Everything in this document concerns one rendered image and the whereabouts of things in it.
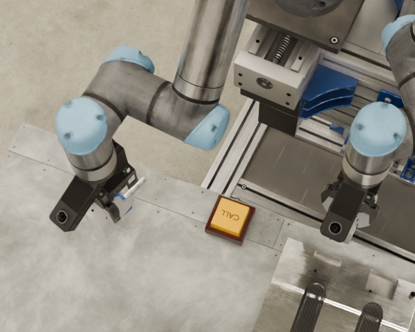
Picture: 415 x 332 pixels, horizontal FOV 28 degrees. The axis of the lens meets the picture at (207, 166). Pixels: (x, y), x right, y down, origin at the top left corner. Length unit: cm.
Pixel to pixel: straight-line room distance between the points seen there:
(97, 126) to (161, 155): 142
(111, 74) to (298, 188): 117
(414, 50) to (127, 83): 44
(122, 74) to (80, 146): 13
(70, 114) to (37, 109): 153
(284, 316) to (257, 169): 90
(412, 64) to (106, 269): 73
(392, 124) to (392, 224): 114
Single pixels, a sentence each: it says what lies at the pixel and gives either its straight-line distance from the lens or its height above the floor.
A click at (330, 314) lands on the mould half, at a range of 154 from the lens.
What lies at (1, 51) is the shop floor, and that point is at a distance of 291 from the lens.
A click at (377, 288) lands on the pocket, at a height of 86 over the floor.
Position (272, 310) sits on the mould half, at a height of 89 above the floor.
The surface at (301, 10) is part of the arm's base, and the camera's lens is 160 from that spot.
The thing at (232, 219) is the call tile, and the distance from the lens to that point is 164.
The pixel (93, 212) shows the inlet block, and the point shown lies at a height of 96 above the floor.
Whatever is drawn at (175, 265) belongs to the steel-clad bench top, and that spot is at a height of 80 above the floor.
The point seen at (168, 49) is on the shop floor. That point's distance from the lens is 281.
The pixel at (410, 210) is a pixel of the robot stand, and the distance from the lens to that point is 237.
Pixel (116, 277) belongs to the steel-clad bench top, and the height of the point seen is 80.
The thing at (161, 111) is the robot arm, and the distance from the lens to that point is 124.
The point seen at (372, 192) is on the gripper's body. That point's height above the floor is 109.
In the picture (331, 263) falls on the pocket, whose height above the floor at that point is 86.
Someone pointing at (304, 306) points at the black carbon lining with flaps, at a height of 88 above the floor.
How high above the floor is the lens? 237
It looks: 66 degrees down
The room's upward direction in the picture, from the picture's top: 4 degrees counter-clockwise
